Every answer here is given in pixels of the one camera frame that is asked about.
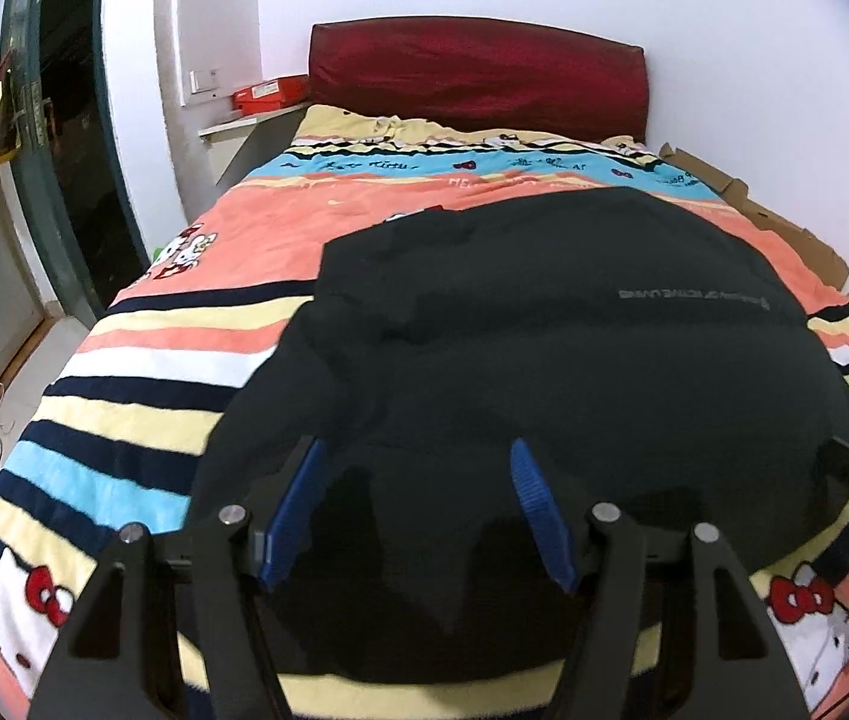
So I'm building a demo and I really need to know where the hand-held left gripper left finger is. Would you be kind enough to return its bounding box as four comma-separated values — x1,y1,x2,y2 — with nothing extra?
26,436,331,720

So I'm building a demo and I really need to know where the striped cartoon cat blanket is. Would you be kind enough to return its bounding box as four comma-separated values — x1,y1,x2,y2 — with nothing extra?
0,103,849,720

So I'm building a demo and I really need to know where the flattened brown cardboard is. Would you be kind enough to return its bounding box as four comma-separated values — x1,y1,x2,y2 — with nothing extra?
656,141,849,287

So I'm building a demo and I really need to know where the white bedside shelf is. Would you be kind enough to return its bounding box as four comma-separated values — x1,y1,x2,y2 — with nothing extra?
197,106,313,192

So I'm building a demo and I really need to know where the dark red headboard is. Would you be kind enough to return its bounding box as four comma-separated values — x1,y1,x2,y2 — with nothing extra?
308,17,654,143

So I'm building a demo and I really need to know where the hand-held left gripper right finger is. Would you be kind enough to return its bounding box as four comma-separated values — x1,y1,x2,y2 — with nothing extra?
510,437,811,720

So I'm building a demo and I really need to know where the black hooded jacket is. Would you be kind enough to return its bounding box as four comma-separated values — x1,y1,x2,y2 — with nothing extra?
191,187,849,687

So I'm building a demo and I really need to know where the red flat box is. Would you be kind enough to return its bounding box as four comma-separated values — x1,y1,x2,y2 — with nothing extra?
233,76,313,115

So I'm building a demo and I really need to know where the teal door frame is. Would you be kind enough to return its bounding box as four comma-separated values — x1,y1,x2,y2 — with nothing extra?
0,0,149,325

